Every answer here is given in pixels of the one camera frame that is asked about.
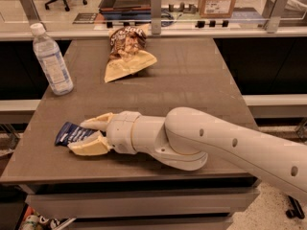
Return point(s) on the black floor stand leg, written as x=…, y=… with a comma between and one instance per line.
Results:
x=296, y=211

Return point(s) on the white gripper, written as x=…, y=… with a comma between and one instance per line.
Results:
x=120, y=132

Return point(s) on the cans under table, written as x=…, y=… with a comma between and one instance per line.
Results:
x=34, y=222

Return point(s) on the clear plastic water bottle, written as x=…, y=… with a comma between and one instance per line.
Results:
x=50, y=58

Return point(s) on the yellow brown snack bag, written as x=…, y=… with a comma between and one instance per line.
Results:
x=127, y=52

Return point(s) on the grey metal post centre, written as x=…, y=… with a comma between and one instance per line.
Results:
x=156, y=17

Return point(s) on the grey metal post left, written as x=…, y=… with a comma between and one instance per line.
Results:
x=31, y=12

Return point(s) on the grey metal post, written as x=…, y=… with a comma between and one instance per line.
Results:
x=156, y=17
x=31, y=12
x=273, y=16

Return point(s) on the grey metal post right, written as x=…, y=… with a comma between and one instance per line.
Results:
x=273, y=16

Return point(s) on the blue rxbar blueberry bar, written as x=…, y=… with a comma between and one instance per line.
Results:
x=71, y=133

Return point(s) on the cardboard box with label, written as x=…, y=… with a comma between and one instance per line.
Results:
x=216, y=8

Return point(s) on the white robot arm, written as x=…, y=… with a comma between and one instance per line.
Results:
x=186, y=137

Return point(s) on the grey table drawer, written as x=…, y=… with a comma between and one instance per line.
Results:
x=143, y=203

